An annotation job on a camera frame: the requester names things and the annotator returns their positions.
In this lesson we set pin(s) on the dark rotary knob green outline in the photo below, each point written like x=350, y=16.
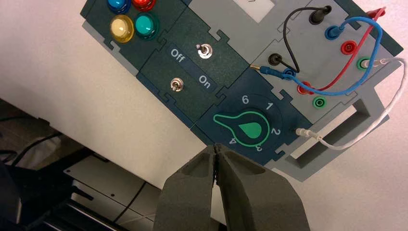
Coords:
x=251, y=130

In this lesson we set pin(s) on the light grey metal plate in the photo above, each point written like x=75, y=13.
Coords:
x=105, y=178

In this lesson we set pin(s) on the white display screen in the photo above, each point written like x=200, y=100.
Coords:
x=255, y=8

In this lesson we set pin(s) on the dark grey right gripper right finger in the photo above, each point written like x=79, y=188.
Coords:
x=255, y=201

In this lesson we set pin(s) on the grey and teal task board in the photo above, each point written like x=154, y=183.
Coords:
x=223, y=19

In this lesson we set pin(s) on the blue round push button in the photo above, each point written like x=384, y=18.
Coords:
x=118, y=4

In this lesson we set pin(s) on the black metal frame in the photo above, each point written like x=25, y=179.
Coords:
x=32, y=194

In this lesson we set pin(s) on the green banana socket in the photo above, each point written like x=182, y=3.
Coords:
x=319, y=102
x=362, y=63

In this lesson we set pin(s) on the teal round push button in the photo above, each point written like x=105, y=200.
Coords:
x=146, y=26

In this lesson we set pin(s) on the yellow round push button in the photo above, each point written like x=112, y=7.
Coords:
x=121, y=28

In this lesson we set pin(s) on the red round push button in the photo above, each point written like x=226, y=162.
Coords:
x=144, y=3

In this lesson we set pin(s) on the red banana socket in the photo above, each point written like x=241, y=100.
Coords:
x=348, y=47

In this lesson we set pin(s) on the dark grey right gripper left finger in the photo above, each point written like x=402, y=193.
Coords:
x=188, y=201

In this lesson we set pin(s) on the silver toggle switch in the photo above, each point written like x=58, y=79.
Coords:
x=176, y=85
x=204, y=52

